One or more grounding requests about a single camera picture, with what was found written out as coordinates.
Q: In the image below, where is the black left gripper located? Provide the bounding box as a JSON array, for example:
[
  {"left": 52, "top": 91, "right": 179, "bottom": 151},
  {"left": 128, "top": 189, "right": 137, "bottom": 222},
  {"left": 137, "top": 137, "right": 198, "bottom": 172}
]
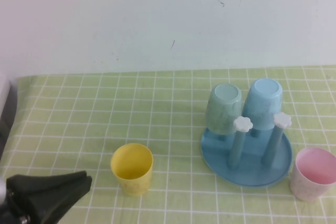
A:
[{"left": 0, "top": 170, "right": 93, "bottom": 224}]

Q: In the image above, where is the yellow plastic cup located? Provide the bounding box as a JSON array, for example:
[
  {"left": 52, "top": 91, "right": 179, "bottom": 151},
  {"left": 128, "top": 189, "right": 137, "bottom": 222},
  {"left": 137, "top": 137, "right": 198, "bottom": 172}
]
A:
[{"left": 110, "top": 143, "right": 154, "bottom": 197}]

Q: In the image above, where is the pink plastic cup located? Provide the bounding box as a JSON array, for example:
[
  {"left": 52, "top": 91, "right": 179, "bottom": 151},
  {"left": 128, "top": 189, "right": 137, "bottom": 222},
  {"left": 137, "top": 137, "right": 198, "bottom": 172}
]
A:
[{"left": 290, "top": 147, "right": 336, "bottom": 203}]

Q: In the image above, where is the mint green plastic cup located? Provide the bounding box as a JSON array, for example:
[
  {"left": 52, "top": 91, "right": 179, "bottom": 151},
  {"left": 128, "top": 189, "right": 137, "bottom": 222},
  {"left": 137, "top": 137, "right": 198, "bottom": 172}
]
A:
[{"left": 205, "top": 83, "right": 243, "bottom": 135}]

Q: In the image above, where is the blue cup stand with pegs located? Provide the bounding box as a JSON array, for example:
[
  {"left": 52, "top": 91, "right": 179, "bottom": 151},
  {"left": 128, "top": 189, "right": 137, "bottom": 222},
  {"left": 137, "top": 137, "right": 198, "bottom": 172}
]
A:
[{"left": 201, "top": 112, "right": 293, "bottom": 188}]

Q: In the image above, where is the light blue plastic cup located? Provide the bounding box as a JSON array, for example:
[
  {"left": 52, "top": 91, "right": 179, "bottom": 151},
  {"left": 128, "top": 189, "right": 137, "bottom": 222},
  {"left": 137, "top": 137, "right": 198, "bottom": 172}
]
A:
[{"left": 243, "top": 78, "right": 284, "bottom": 131}]

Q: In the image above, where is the green checkered tablecloth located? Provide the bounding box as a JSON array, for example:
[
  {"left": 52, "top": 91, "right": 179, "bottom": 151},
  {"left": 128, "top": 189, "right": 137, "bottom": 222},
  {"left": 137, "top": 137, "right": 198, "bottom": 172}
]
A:
[{"left": 0, "top": 66, "right": 336, "bottom": 224}]

